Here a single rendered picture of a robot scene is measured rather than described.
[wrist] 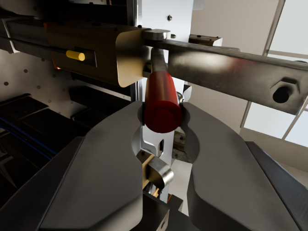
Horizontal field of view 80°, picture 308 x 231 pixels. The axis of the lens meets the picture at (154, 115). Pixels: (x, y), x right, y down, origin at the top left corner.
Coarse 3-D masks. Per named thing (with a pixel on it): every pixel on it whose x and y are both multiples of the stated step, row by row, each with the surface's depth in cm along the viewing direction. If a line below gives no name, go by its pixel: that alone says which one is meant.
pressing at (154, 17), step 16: (128, 0) 26; (144, 0) 27; (160, 0) 30; (176, 0) 34; (192, 0) 40; (128, 16) 27; (144, 16) 28; (160, 16) 32; (176, 16) 36; (176, 32) 38; (144, 80) 34; (176, 80) 46; (144, 96) 35; (144, 128) 39; (144, 144) 41
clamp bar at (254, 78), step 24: (168, 48) 20; (192, 48) 18; (216, 48) 18; (168, 72) 21; (192, 72) 19; (216, 72) 17; (240, 72) 16; (264, 72) 15; (288, 72) 14; (240, 96) 17; (264, 96) 15; (288, 96) 13
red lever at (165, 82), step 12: (156, 48) 22; (156, 60) 18; (156, 72) 14; (156, 84) 12; (168, 84) 12; (156, 96) 10; (168, 96) 10; (144, 108) 11; (156, 108) 10; (168, 108) 10; (180, 108) 10; (144, 120) 10; (156, 120) 10; (168, 120) 10; (180, 120) 11
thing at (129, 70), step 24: (0, 24) 30; (24, 24) 27; (48, 24) 23; (72, 24) 22; (96, 24) 22; (0, 48) 33; (24, 48) 30; (48, 48) 24; (72, 48) 22; (96, 48) 20; (120, 48) 19; (144, 48) 22; (96, 72) 21; (120, 72) 20
